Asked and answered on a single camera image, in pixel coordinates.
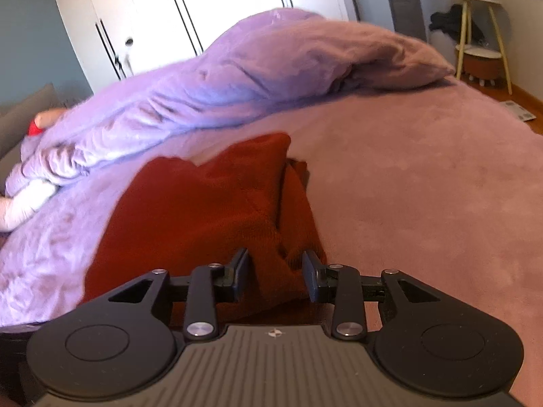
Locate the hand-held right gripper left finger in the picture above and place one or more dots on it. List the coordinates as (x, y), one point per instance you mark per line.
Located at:
(242, 277)

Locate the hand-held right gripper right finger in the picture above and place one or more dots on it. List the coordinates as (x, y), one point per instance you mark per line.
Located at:
(310, 277)

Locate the red knit garment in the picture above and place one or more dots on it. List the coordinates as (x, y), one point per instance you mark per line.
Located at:
(191, 212)

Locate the purple fluffy duvet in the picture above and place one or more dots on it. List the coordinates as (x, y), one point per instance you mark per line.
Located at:
(254, 76)

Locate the white and pink plush toy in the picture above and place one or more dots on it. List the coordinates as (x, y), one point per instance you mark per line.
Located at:
(25, 205)

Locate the bathroom scale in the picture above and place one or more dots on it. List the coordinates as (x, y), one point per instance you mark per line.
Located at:
(517, 111)

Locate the grey headboard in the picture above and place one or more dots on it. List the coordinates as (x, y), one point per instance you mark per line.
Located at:
(21, 123)

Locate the brown footstool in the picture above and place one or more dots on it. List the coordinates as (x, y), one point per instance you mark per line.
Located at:
(479, 65)

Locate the white wardrobe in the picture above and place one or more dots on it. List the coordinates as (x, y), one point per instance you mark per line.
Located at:
(220, 0)

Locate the black cloth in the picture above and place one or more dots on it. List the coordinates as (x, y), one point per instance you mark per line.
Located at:
(447, 19)

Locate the dark grey door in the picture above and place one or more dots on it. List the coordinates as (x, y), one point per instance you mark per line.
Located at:
(403, 0)

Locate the cream side table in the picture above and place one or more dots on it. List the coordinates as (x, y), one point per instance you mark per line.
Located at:
(466, 17)

